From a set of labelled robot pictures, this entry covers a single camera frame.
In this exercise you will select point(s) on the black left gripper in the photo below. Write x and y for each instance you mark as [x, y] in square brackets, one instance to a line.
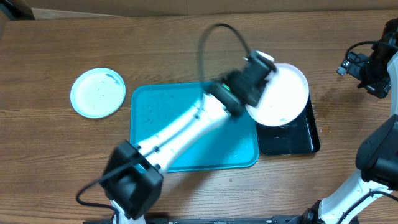
[252, 96]

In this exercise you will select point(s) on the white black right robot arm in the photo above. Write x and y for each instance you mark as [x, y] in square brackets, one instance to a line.
[376, 160]

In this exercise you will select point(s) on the brown cardboard backdrop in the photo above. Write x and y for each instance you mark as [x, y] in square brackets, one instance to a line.
[196, 7]

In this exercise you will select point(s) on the pink white plate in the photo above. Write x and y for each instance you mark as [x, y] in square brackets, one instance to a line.
[284, 97]

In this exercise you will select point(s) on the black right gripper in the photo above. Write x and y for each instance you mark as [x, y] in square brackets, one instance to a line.
[380, 88]

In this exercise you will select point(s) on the light blue plate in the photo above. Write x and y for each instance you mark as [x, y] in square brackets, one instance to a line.
[98, 93]

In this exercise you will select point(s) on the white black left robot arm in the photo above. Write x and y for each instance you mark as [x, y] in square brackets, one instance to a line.
[133, 176]

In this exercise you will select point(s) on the teal plastic tray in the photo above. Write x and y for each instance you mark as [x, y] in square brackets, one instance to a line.
[232, 145]

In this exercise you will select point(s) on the black rectangular tray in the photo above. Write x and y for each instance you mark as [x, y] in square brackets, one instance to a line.
[300, 136]

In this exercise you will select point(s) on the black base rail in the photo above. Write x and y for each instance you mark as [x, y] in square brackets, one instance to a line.
[278, 219]

